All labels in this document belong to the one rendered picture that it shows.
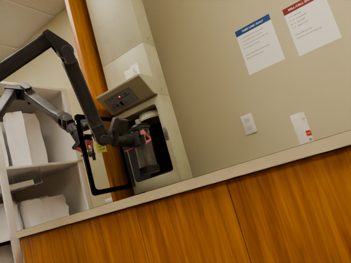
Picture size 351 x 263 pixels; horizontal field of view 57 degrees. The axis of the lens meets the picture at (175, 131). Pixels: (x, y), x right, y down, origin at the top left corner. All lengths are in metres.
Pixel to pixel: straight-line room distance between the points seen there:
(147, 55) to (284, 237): 1.11
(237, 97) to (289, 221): 0.97
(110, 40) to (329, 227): 1.45
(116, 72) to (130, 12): 0.34
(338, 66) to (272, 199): 0.89
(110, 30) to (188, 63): 0.52
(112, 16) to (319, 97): 1.21
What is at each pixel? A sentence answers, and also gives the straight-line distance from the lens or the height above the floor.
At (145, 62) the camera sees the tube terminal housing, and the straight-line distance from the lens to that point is 1.75.
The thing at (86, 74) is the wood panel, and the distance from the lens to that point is 1.92.
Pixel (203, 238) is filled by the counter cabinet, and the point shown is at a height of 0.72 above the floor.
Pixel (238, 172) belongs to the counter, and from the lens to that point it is 1.12.
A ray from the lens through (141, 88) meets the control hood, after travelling 1.65.
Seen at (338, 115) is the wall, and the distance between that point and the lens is 1.77.
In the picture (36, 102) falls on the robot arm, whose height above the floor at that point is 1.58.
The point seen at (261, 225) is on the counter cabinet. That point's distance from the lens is 1.16.
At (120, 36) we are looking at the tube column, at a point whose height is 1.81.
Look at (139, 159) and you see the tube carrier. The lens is 1.53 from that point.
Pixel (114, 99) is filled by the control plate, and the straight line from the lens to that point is 1.76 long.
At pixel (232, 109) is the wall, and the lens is 1.92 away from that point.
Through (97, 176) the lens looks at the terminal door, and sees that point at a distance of 1.59.
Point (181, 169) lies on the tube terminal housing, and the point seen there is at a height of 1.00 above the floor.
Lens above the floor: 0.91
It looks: 10 degrees up
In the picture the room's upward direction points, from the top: 16 degrees counter-clockwise
